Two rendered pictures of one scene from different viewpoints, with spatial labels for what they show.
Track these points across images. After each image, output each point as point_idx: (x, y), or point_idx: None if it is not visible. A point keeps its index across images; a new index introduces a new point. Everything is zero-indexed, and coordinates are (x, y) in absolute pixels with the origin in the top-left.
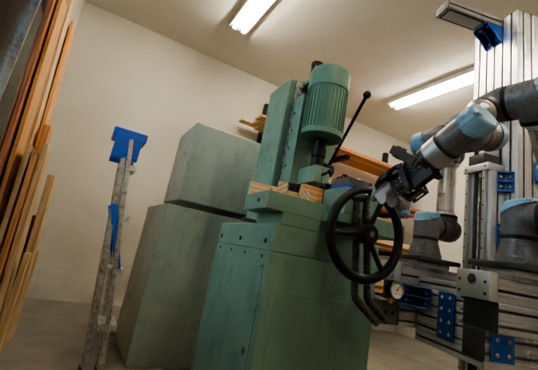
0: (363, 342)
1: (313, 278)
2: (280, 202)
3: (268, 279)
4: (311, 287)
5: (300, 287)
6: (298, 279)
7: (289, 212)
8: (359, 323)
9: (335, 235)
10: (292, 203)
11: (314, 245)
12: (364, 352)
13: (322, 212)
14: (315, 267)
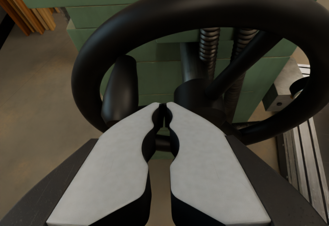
0: (244, 113)
1: (164, 79)
2: None
3: (101, 88)
4: (163, 87)
5: (148, 88)
6: (141, 82)
7: (78, 5)
8: (239, 104)
9: (105, 127)
10: None
11: (154, 45)
12: (244, 118)
13: None
14: (164, 70)
